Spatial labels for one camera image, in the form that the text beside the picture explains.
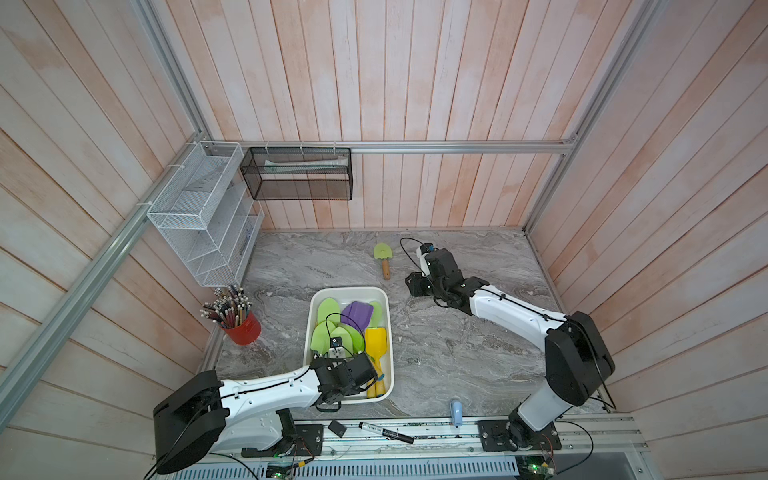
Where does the green shovel wooden handle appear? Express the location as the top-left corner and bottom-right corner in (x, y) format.
(317, 298), (342, 326)
(373, 243), (393, 281)

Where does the bright green yellow-handled shovel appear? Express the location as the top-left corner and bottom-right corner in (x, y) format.
(330, 324), (365, 354)

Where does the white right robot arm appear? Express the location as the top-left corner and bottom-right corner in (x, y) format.
(405, 243), (615, 451)

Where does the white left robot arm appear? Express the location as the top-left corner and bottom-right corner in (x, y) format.
(145, 353), (379, 478)

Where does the yellow plastic shovel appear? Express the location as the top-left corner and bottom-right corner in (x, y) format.
(365, 328), (387, 398)

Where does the green shovel at back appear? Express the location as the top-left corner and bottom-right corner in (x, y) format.
(368, 301), (383, 329)

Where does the white storage box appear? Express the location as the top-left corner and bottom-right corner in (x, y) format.
(303, 286), (395, 406)

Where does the small black block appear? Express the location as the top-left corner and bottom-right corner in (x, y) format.
(328, 420), (347, 438)

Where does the black marker pen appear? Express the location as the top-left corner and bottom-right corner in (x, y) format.
(358, 422), (415, 445)

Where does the light blue small bottle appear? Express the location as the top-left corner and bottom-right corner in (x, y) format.
(450, 398), (463, 428)

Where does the red pencil cup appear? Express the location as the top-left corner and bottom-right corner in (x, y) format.
(200, 285), (262, 346)

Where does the black mesh basket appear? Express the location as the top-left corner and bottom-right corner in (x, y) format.
(240, 146), (354, 201)

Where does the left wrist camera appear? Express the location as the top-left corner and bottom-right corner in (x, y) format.
(327, 336), (354, 359)

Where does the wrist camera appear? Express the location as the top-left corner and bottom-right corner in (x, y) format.
(417, 243), (435, 277)
(327, 336), (354, 359)

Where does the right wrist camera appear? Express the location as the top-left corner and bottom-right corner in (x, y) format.
(417, 243), (435, 277)

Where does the pink handled purple shovel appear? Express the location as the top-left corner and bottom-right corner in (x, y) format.
(341, 301), (374, 332)

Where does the white wire shelf rack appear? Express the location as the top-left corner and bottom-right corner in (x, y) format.
(148, 142), (264, 288)

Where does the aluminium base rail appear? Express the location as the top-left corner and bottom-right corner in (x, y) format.
(155, 412), (652, 480)

